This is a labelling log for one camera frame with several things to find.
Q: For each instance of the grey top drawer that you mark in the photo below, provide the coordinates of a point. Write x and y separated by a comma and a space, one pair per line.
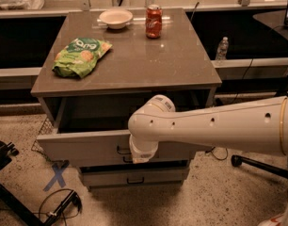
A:
92, 131

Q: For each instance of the grey drawer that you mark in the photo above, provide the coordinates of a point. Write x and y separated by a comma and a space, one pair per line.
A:
92, 131
132, 177

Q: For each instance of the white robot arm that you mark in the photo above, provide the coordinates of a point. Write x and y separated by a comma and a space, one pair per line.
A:
257, 126

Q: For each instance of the grey drawer cabinet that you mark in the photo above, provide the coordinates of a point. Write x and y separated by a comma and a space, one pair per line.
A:
175, 64

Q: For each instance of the grey bottom drawer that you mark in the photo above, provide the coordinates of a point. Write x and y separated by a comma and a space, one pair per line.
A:
132, 177

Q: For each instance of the green chip bag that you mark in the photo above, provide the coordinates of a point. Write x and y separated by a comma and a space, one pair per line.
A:
79, 57

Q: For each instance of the red soda can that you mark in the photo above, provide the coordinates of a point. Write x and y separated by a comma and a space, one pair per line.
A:
153, 21

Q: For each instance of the white bowl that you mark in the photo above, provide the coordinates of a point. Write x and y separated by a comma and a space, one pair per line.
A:
116, 18

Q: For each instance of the clear water bottle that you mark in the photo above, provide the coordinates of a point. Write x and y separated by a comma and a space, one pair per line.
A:
222, 49

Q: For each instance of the black office chair base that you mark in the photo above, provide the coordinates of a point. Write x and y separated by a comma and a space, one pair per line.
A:
238, 160

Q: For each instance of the blue tape cross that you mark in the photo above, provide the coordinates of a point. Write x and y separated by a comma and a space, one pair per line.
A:
58, 170

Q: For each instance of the red white sneaker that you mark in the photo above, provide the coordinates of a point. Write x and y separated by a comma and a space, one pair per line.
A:
274, 221

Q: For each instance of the wire mesh basket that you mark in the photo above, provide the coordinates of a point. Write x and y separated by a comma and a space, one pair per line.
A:
45, 129

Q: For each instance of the black stand with cable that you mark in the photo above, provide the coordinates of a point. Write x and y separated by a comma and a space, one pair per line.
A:
19, 194

